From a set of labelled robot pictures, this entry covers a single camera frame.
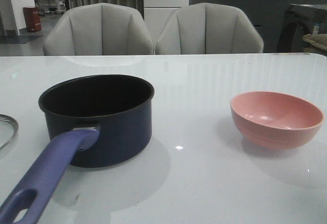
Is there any pink bowl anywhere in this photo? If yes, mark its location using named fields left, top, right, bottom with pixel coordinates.
left=230, top=91, right=324, bottom=150

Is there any glass lid purple knob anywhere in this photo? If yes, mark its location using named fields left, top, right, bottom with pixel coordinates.
left=1, top=114, right=18, bottom=150

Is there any right grey upholstered chair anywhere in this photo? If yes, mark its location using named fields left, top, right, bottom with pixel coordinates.
left=155, top=3, right=264, bottom=55

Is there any grey upholstered chair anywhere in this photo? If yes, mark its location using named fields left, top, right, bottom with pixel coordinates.
left=43, top=3, right=154, bottom=56
left=155, top=3, right=264, bottom=55

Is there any left grey upholstered chair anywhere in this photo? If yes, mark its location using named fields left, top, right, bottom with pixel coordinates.
left=43, top=3, right=154, bottom=56

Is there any grey counter with white top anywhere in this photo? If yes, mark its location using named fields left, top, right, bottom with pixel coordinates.
left=190, top=0, right=326, bottom=53

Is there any red bin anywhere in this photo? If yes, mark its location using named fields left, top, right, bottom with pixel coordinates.
left=23, top=6, right=41, bottom=32

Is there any beige cushion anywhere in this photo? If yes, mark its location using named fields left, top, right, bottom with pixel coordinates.
left=302, top=34, right=327, bottom=56

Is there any dark blue saucepan purple handle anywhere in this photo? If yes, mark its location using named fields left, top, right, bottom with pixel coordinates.
left=1, top=74, right=155, bottom=223

